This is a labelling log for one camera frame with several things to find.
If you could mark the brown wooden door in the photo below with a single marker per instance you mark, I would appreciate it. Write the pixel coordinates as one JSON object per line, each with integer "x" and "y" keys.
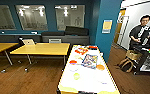
{"x": 119, "y": 26}

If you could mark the blue colourful puzzle box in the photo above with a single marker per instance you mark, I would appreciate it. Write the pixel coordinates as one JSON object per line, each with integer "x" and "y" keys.
{"x": 90, "y": 61}

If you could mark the dark grey sofa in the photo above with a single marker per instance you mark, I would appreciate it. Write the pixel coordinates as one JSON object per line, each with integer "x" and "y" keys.
{"x": 67, "y": 35}

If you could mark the yellow plastic bowl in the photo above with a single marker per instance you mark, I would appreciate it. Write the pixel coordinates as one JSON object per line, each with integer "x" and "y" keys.
{"x": 78, "y": 57}

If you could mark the yellow wall sign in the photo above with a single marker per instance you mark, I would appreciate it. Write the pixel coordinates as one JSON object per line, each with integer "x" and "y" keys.
{"x": 107, "y": 26}

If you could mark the yellow game table white top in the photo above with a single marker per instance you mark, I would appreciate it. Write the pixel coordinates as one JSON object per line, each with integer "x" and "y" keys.
{"x": 87, "y": 83}

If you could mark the yellow wooden table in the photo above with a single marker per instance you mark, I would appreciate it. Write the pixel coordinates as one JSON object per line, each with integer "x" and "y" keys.
{"x": 1, "y": 46}
{"x": 41, "y": 49}

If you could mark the orange plastic bowl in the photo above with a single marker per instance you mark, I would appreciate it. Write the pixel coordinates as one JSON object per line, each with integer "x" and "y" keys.
{"x": 100, "y": 67}

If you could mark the interior window grey blind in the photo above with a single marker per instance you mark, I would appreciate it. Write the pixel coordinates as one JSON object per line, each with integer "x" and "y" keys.
{"x": 70, "y": 16}
{"x": 1, "y": 16}
{"x": 31, "y": 16}

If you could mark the person in dark shirt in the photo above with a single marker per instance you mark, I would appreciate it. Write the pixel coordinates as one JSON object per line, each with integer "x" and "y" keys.
{"x": 141, "y": 31}

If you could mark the grey chair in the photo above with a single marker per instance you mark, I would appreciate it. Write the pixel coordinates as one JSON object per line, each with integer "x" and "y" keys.
{"x": 55, "y": 40}

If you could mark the silver laptop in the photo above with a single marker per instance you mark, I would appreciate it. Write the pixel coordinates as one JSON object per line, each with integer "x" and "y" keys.
{"x": 28, "y": 42}

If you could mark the black red flat case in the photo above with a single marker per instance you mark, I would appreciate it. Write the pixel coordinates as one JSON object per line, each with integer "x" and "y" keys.
{"x": 92, "y": 47}

